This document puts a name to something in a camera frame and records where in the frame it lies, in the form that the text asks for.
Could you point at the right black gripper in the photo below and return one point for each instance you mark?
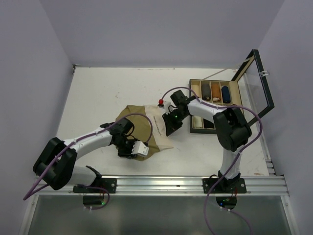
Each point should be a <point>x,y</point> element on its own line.
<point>170,126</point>

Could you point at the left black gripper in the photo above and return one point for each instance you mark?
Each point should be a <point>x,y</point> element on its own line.
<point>127,153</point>

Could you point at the khaki underwear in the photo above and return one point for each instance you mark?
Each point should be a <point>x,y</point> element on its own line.
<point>148,126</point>

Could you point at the brown underwear beige waistband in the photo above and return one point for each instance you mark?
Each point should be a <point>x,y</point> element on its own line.
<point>206,92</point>

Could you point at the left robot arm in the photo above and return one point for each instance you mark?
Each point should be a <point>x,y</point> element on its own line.
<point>58,158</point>

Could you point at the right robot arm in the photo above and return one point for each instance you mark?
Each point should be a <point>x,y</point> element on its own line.
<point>231,128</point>

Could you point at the rolled cream underwear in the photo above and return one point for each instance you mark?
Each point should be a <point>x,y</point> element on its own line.
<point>197,122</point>

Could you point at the rolled orange underwear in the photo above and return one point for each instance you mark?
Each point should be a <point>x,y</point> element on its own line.
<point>216,92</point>

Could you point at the rolled navy underwear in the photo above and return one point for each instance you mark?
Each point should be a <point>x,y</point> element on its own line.
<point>226,95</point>

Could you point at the black compartment storage box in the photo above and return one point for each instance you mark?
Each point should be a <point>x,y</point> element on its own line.
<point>247,84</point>

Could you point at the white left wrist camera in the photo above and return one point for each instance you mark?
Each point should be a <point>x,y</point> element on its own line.
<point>139,148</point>

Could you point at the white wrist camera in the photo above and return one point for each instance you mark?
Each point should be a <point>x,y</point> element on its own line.
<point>139,148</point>
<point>166,106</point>

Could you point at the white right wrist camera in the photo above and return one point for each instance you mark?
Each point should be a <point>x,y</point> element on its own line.
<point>166,106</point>

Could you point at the aluminium mounting rail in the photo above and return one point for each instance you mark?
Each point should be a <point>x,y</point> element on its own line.
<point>191,186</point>

